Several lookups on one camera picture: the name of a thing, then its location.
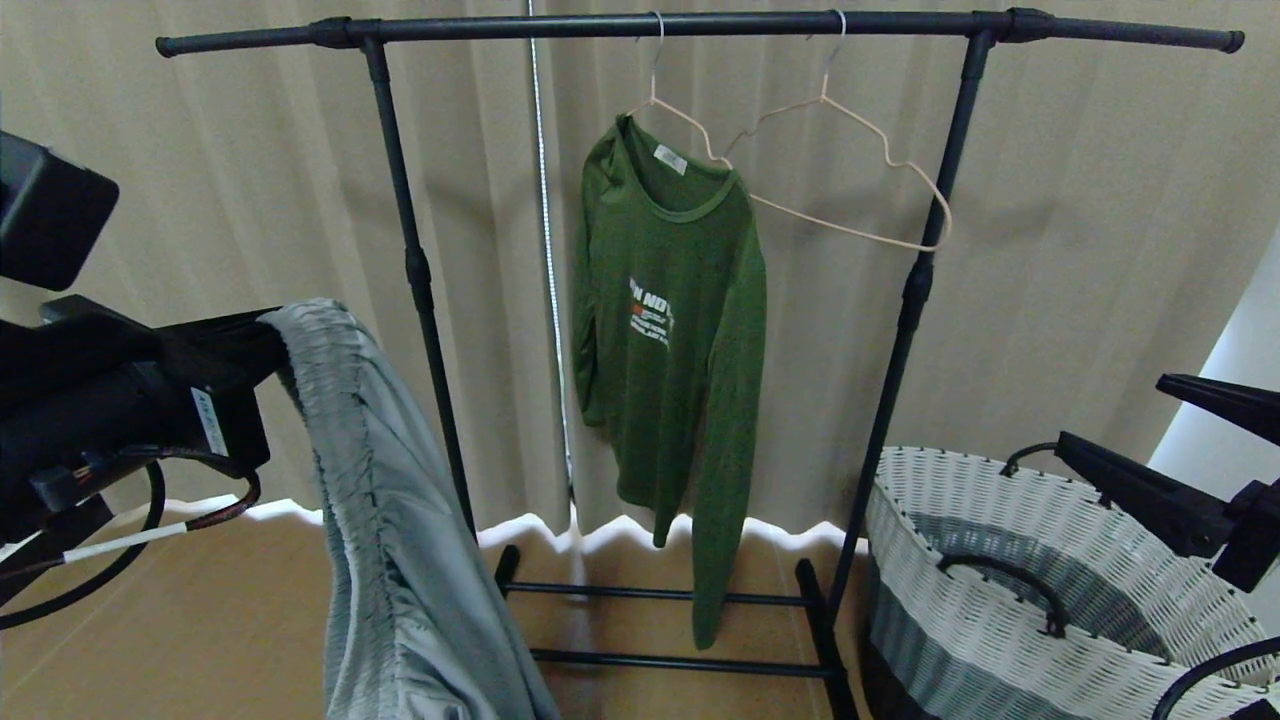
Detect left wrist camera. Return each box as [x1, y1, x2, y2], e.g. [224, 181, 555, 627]
[0, 130, 121, 293]

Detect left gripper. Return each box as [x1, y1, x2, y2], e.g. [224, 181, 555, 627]
[0, 297, 273, 513]

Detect pale grey shorts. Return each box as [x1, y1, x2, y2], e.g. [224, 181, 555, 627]
[258, 297, 561, 720]

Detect green printed t-shirt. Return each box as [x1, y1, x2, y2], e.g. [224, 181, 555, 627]
[572, 112, 769, 651]

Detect pink clothes hanger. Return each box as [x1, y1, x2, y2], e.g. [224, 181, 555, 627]
[720, 10, 953, 253]
[625, 10, 736, 171]

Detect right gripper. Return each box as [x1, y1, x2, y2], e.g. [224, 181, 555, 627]
[1055, 373, 1280, 594]

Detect white laundry basket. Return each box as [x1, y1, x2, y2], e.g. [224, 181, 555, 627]
[862, 445, 1280, 720]

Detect black cable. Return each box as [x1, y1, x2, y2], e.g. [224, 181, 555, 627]
[0, 460, 168, 631]
[1150, 635, 1280, 720]

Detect black clothes rack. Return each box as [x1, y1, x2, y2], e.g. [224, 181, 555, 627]
[155, 8, 1246, 720]

